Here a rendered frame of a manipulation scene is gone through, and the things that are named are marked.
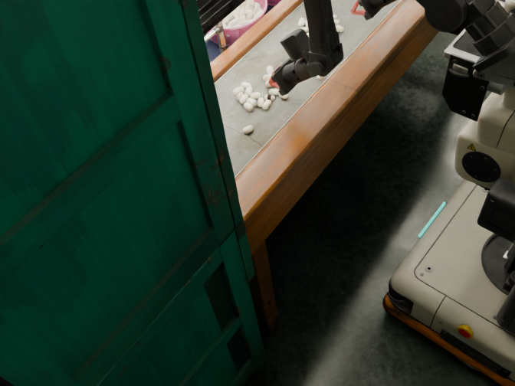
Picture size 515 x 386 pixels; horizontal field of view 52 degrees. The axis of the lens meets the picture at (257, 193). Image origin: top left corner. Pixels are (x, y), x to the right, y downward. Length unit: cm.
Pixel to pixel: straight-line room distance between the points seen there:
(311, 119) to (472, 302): 76
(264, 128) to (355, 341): 86
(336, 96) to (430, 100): 120
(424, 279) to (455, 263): 12
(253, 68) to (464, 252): 92
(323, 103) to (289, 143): 18
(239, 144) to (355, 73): 43
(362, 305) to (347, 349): 18
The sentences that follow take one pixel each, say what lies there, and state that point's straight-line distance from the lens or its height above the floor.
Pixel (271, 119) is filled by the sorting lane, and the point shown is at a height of 74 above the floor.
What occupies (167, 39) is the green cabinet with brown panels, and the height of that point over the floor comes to 139.
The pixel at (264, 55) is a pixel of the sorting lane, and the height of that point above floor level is 74.
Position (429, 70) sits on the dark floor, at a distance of 293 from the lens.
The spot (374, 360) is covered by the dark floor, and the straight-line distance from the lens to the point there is 198.
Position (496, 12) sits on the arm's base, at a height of 124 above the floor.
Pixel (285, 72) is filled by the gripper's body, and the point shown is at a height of 90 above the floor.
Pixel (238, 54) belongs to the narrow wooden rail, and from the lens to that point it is 180.
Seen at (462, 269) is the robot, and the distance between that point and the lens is 186.
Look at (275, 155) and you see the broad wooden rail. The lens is 146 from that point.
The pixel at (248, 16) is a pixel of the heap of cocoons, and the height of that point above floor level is 74.
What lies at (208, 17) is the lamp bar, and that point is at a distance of 143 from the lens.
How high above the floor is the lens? 185
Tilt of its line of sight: 52 degrees down
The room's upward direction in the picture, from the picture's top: 10 degrees counter-clockwise
